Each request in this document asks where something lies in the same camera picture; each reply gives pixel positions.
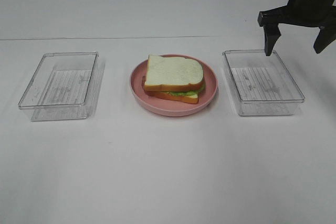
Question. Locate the green lettuce leaf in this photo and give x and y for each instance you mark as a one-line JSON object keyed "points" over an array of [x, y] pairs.
{"points": [[187, 93]]}

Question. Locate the clear plastic tray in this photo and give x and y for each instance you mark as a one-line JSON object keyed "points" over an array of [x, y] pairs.
{"points": [[260, 85], [64, 86]]}

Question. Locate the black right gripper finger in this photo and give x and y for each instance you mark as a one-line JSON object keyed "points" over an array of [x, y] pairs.
{"points": [[271, 35], [325, 37]]}

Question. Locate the bread slice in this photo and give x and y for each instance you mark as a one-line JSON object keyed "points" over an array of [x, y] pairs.
{"points": [[177, 74], [192, 99]]}

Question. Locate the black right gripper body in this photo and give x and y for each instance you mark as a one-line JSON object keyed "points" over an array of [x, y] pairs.
{"points": [[306, 13]]}

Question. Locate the clear left plastic tray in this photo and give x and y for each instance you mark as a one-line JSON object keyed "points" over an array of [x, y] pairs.
{"points": [[64, 86]]}

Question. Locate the pink round plate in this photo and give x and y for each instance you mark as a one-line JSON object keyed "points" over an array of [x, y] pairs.
{"points": [[173, 108]]}

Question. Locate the clear right plastic tray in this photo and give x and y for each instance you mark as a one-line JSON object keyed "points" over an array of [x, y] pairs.
{"points": [[260, 85]]}

